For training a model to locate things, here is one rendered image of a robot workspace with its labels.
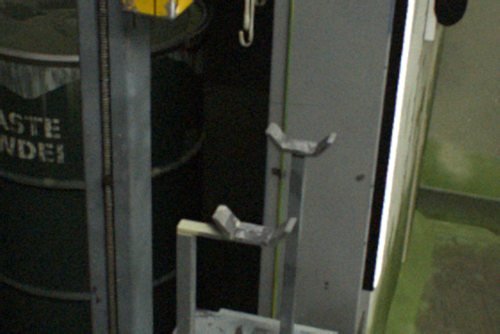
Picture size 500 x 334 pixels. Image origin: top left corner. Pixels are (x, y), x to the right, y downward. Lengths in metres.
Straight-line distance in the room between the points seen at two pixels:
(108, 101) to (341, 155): 0.60
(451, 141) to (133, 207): 2.04
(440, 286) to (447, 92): 0.63
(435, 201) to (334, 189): 1.47
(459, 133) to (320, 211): 1.48
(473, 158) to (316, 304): 1.41
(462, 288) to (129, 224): 1.81
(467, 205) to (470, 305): 0.41
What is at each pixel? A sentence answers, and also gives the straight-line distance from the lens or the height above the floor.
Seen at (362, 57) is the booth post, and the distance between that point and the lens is 1.45.
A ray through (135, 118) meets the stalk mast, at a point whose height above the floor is 1.16.
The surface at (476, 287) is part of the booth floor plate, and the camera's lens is 2.80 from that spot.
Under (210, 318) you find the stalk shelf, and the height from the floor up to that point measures 0.79.
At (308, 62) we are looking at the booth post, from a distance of 1.48.
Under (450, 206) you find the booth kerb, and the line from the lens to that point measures 3.02.
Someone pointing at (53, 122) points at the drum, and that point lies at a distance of 2.01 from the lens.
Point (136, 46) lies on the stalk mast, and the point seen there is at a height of 1.24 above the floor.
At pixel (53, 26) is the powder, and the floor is 0.86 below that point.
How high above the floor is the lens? 1.60
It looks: 28 degrees down
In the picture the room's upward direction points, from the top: 3 degrees clockwise
